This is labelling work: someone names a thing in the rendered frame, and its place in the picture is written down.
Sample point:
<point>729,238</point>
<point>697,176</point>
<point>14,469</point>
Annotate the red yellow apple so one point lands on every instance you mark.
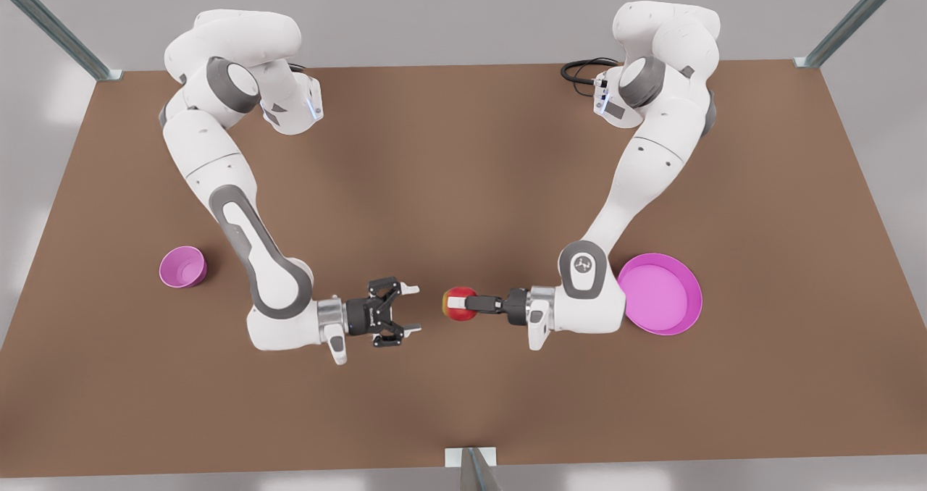
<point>459,314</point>

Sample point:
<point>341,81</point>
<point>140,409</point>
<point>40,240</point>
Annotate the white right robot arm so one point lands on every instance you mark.
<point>217,158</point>

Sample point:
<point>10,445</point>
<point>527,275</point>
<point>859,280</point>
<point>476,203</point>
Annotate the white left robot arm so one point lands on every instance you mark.
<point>652,165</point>

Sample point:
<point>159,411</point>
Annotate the pink plate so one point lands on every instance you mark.
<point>663,295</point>

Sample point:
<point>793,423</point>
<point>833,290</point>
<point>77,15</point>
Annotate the pink bowl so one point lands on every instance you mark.
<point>182,268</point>

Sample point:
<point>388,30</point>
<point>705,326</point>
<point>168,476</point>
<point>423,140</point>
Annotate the silver frame post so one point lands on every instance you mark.
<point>51,24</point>
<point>851,20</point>
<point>472,468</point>

